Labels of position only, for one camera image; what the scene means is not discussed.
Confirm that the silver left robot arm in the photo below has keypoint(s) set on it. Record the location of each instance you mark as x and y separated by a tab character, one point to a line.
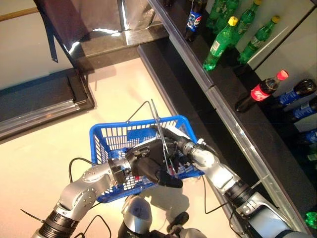
81	193

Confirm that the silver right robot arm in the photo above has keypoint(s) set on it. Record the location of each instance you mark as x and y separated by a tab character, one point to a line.
223	173

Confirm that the reflective metal corner pillar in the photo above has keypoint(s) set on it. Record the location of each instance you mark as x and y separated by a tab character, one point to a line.
104	27

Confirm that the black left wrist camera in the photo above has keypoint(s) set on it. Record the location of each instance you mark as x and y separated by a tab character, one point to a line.
117	172

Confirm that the Coca-Cola bottle red cap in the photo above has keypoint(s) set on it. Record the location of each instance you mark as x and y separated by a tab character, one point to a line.
260	93

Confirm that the blue plastic shopping basket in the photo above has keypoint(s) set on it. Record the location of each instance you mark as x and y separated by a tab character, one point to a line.
99	143

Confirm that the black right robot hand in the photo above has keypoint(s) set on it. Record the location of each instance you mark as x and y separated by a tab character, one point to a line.
173	146

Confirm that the grey left robot leg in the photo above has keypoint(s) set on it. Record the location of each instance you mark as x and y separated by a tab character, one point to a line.
136	215

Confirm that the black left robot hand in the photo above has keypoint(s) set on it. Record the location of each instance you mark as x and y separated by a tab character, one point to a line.
148	163

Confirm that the green Sprite bottle yellow cap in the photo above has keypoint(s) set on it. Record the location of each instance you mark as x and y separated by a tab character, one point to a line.
257	41
245	22
215	12
218	47
226	15

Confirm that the grey robot leg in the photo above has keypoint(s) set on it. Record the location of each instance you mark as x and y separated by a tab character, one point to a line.
136	215
183	225

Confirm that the Pepsi bottle round logo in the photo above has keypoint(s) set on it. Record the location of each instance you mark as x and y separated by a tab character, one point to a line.
194	21

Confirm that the black plinth shelf board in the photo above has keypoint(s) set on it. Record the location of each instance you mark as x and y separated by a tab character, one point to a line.
188	111

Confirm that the grey right robot leg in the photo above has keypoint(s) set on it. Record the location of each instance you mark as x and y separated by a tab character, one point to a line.
183	225

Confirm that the black shelf board clear rail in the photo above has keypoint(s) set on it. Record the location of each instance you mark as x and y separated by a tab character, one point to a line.
235	111

